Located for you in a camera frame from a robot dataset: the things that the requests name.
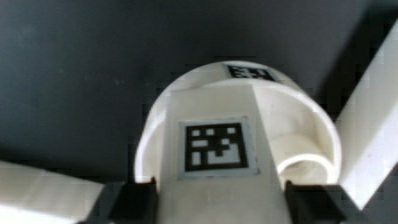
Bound white stool leg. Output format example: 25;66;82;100
158;86;291;224

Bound white round stool seat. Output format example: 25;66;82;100
135;61;341;185

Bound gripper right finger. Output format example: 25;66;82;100
284;181;373;224

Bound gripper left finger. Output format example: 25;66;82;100
78;179;158;224

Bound white U-shaped boundary frame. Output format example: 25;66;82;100
0;20;398;224

